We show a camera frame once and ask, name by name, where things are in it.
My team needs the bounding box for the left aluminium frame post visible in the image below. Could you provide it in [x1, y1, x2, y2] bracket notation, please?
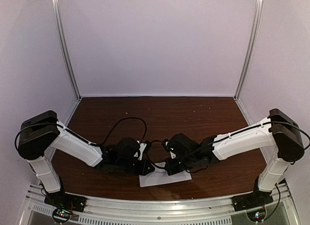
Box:
[51, 0, 81, 101]

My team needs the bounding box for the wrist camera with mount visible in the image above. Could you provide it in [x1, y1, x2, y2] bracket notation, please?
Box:
[134, 141, 147, 161]
[163, 139, 176, 159]

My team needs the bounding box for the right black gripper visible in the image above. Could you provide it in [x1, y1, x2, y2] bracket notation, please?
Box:
[164, 155, 196, 177]

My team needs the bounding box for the right aluminium frame post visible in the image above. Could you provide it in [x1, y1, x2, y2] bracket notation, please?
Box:
[234, 0, 264, 101]

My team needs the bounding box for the aluminium frame post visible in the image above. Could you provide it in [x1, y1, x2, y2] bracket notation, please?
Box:
[51, 0, 81, 101]
[234, 0, 264, 101]

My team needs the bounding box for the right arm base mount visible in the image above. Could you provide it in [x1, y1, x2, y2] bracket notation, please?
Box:
[232, 192, 273, 211]

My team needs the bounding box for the left black camera cable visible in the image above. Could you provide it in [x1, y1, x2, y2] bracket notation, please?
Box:
[14, 116, 149, 160]

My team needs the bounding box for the right circuit board with leds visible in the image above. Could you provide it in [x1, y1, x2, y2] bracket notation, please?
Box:
[247, 209, 266, 223]

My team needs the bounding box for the white envelope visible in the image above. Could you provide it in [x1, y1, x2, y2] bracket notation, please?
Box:
[139, 168, 192, 188]

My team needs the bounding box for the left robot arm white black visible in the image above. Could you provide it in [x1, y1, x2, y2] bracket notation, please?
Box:
[14, 110, 155, 208]

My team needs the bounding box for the circuit board with leds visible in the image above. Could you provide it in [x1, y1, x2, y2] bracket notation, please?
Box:
[52, 209, 73, 223]
[247, 209, 266, 223]

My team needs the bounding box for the right black camera cable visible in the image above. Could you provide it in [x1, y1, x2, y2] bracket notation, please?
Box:
[144, 115, 310, 170]

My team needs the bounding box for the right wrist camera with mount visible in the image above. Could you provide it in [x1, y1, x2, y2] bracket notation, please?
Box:
[163, 139, 176, 159]

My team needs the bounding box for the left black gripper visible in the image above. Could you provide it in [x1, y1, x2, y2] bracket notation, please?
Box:
[117, 158, 155, 177]

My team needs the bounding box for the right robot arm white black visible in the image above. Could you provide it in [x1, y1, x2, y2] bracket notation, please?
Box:
[164, 109, 306, 207]

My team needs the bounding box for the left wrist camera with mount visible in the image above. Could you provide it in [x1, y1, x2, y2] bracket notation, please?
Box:
[134, 141, 147, 161]

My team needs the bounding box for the left circuit board with leds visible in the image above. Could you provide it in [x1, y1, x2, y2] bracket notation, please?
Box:
[52, 209, 73, 223]

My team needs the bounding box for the black camera cable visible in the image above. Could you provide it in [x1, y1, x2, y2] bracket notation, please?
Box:
[144, 115, 310, 170]
[14, 116, 149, 160]

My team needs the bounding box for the front aluminium rail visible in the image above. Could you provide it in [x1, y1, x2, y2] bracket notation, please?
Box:
[24, 183, 298, 225]

